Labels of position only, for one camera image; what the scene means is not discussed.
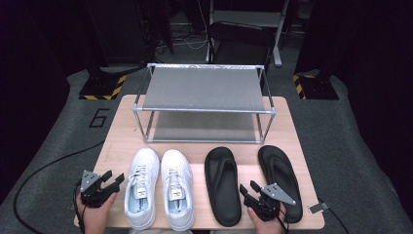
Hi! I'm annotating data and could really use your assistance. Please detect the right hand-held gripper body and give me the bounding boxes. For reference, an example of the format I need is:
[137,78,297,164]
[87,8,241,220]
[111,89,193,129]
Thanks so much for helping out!
[244,182,297,223]

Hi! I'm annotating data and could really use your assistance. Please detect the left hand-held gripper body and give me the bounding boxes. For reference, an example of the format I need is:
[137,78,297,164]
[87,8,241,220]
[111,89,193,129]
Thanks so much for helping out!
[79,170,114,209]

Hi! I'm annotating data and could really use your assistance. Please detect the black flip-flop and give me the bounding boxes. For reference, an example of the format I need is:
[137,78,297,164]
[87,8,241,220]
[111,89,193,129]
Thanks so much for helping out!
[204,146,243,227]
[257,144,304,224]

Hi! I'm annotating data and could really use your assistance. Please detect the white sneaker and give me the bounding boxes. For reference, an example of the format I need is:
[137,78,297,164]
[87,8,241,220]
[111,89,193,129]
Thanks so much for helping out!
[160,149,196,232]
[124,147,161,231]

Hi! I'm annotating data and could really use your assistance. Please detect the metal shoe rack grey shelves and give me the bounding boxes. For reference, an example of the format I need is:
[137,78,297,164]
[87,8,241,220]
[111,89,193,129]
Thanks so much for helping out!
[131,62,277,144]

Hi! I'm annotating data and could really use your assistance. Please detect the person's right hand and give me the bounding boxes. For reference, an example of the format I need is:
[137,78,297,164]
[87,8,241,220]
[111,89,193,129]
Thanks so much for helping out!
[246,203,289,234]

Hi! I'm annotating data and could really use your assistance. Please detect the person's left hand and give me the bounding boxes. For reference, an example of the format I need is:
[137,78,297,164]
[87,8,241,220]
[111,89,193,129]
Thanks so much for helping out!
[76,193,118,234]

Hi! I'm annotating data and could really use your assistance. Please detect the grey clip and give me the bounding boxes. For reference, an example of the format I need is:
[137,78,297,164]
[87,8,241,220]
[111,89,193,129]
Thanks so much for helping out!
[308,202,329,215]

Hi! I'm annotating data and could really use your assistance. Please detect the black stand base striped edge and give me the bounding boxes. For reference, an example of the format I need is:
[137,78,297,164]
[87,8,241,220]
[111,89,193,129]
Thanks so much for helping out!
[291,72,340,100]
[78,74,127,101]

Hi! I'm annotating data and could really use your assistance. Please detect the dark cabinet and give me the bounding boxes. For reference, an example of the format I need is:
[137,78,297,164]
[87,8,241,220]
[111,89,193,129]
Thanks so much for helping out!
[82,0,154,66]

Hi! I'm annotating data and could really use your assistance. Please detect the black chair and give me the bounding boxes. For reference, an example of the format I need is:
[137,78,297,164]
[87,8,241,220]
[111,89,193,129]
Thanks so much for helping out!
[206,20,277,71]

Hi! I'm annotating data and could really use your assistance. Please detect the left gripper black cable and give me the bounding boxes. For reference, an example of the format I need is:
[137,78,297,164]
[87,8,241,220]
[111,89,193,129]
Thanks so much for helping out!
[72,179,87,234]

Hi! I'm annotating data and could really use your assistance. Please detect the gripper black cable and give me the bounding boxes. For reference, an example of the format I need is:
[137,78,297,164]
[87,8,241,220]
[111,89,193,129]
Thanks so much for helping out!
[72,179,87,234]
[276,208,291,234]

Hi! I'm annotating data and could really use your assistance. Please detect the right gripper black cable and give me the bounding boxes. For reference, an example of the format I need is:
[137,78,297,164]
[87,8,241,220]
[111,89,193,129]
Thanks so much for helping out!
[276,208,291,234]

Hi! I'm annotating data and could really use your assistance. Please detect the black floor cable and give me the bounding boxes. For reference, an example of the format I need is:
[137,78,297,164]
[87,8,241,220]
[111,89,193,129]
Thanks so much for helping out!
[13,139,105,234]

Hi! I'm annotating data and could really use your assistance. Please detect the thin black cable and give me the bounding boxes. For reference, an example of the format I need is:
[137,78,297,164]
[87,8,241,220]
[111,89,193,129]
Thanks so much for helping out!
[316,196,352,234]

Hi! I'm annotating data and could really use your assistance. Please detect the white floor cable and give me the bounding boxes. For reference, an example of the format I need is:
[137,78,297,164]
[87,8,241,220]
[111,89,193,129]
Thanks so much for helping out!
[173,35,208,51]

